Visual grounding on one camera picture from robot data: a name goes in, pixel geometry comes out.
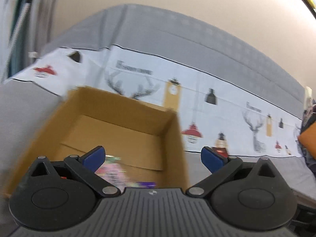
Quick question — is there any clear pink candy bag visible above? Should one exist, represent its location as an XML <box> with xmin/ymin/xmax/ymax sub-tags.
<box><xmin>95</xmin><ymin>155</ymin><xmax>127</xmax><ymax>190</ymax></box>

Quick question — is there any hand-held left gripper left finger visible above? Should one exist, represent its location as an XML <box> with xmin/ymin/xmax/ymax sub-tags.
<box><xmin>27</xmin><ymin>146</ymin><xmax>122</xmax><ymax>198</ymax></box>

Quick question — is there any purple snack packet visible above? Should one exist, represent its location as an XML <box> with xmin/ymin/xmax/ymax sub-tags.
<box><xmin>126</xmin><ymin>181</ymin><xmax>157</xmax><ymax>188</ymax></box>

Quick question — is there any orange object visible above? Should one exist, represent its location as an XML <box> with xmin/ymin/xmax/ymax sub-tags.
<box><xmin>297</xmin><ymin>120</ymin><xmax>316</xmax><ymax>161</ymax></box>

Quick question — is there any dark bag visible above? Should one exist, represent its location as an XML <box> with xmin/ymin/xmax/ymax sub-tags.
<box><xmin>301</xmin><ymin>99</ymin><xmax>316</xmax><ymax>134</ymax></box>

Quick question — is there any grey printed bed sheet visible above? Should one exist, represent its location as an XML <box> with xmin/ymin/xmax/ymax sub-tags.
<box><xmin>0</xmin><ymin>4</ymin><xmax>312</xmax><ymax>203</ymax></box>

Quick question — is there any brown cardboard box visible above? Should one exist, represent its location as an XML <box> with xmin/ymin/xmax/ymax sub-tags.
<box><xmin>5</xmin><ymin>86</ymin><xmax>190</xmax><ymax>198</ymax></box>

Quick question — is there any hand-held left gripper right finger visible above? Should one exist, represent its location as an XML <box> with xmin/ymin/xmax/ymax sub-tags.
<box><xmin>185</xmin><ymin>146</ymin><xmax>287</xmax><ymax>199</ymax></box>

